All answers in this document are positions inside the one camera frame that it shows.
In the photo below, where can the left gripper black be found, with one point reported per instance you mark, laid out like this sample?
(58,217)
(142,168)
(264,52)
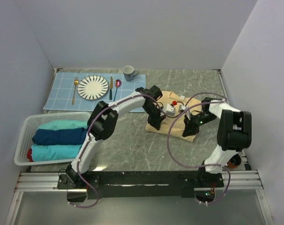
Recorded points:
(155,121)

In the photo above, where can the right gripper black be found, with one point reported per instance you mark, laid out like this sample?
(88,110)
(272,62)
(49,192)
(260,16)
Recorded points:
(190,129)

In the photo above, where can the cream yellow t shirt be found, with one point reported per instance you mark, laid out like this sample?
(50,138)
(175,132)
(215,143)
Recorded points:
(178,127)

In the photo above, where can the blue checked placemat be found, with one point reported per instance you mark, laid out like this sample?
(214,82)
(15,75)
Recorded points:
(73,91)

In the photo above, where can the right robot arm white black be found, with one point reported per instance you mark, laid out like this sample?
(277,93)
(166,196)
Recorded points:
(233,135)

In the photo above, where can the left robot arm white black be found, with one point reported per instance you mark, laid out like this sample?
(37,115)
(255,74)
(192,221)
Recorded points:
(102,123)

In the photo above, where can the grey mug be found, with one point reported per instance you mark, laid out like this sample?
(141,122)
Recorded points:
(129,73)

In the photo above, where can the dark bowl orange inside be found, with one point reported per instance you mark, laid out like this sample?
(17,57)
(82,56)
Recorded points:
(234,162)

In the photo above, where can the striped white plate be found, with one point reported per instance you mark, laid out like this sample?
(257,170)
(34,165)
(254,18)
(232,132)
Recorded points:
(93,87)

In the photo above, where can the dark blue rolled shirt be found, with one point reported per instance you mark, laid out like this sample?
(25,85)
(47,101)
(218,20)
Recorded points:
(60,137)

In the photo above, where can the gold fork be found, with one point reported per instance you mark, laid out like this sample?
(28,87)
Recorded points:
(75,85)

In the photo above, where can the teal folded shirt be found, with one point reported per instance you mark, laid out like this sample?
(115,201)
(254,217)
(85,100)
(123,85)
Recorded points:
(63,124)

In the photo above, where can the white plastic basket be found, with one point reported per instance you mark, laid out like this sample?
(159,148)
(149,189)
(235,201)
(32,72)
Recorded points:
(29,127)

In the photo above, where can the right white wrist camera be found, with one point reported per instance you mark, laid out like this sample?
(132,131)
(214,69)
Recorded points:
(182,108)

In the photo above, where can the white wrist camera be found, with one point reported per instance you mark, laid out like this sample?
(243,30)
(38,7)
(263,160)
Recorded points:
(169,110)
(182,108)

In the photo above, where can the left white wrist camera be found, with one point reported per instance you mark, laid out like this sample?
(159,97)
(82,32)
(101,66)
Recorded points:
(169,110)

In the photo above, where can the green handled knife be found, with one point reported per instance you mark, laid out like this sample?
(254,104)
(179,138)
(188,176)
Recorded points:
(111,87)

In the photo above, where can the aluminium frame rail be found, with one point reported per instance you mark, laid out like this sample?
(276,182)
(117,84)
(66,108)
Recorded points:
(47,182)

